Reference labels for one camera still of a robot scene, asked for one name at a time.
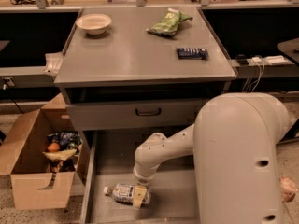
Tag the orange fruit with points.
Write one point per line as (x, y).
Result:
(53, 147)

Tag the green chip bag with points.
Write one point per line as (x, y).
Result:
(168, 25)

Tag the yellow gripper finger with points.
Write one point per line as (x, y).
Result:
(139, 195)

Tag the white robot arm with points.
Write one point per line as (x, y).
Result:
(233, 144)

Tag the open grey drawer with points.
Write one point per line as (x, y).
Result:
(173, 191)

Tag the black power adapter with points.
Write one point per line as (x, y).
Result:
(241, 59)

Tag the closed drawer with black handle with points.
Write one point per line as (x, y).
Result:
(118, 115)

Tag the white ceramic bowl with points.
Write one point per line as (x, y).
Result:
(94, 24)

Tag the white power strip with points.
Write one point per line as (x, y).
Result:
(276, 60)

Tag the clear plastic water bottle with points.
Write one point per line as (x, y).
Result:
(124, 193)

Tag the grey drawer cabinet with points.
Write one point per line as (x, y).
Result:
(127, 64)

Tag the white bracket on rail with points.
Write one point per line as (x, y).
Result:
(53, 63)

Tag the cardboard box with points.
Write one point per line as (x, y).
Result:
(22, 157)

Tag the clear bottle on floor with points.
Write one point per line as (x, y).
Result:
(288, 189)

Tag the blue snack packet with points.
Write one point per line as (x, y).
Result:
(192, 53)

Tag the blue snack bags in box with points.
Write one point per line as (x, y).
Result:
(66, 140)

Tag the black metal stand base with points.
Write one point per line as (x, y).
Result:
(291, 133)

